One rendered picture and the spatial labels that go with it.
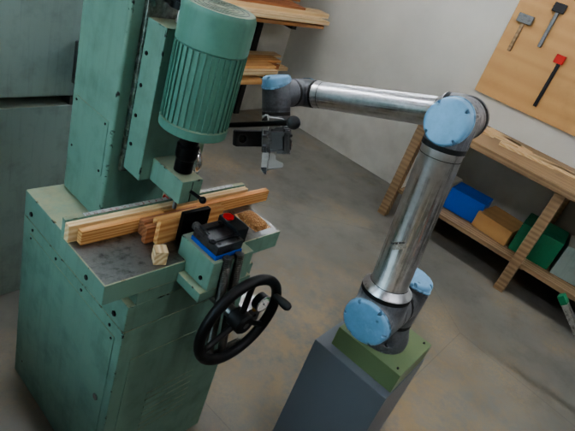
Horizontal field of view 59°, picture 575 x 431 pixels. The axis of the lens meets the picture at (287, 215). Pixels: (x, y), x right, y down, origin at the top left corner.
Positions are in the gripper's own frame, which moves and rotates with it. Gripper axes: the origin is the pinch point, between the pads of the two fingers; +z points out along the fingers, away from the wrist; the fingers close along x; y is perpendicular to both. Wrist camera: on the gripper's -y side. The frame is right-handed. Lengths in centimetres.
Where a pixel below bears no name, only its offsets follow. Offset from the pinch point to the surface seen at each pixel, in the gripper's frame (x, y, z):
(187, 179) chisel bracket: 9.5, -19.6, 0.8
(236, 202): 21.7, -9.5, -23.6
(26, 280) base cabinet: 50, -78, -20
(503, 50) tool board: -39, 161, -269
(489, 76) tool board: -20, 154, -274
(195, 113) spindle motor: -8.5, -15.3, 10.3
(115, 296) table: 33, -33, 23
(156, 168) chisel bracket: 7.8, -29.2, -4.1
